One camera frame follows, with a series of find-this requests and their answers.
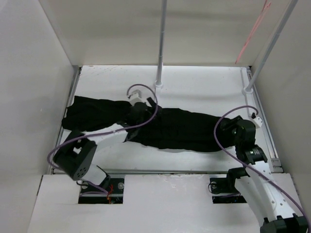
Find right grey rack pole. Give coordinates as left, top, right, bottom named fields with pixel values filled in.
left=243, top=0, right=298, bottom=94

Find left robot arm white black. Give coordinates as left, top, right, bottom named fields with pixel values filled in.
left=52, top=98, right=159, bottom=194

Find aluminium table edge rail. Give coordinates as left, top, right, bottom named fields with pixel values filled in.
left=47, top=66, right=82, bottom=175

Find black trousers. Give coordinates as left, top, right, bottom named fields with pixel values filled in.
left=62, top=96, right=233, bottom=152

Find right white rack foot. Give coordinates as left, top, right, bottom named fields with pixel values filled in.
left=241, top=67, right=255, bottom=106

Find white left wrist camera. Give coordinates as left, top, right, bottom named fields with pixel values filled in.
left=128, top=90, right=143, bottom=105

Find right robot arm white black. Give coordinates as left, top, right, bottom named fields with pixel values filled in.
left=214, top=116, right=311, bottom=233

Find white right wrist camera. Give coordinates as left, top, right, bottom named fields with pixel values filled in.
left=252, top=116, right=263, bottom=128

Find white rack foot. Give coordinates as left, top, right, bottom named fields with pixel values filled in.
left=241, top=67, right=255, bottom=106
left=154, top=81, right=163, bottom=98

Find left grey rack pole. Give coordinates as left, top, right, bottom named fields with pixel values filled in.
left=155, top=0, right=168, bottom=87

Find pink wire hanger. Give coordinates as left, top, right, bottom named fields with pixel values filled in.
left=235, top=0, right=272, bottom=64

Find grey rack pole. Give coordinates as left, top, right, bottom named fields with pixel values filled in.
left=243, top=0, right=298, bottom=94
left=155, top=0, right=168, bottom=87

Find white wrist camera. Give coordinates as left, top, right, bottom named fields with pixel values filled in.
left=252, top=116, right=263, bottom=128
left=128, top=90, right=143, bottom=105

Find left white rack foot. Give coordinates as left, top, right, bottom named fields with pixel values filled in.
left=154, top=81, right=163, bottom=98

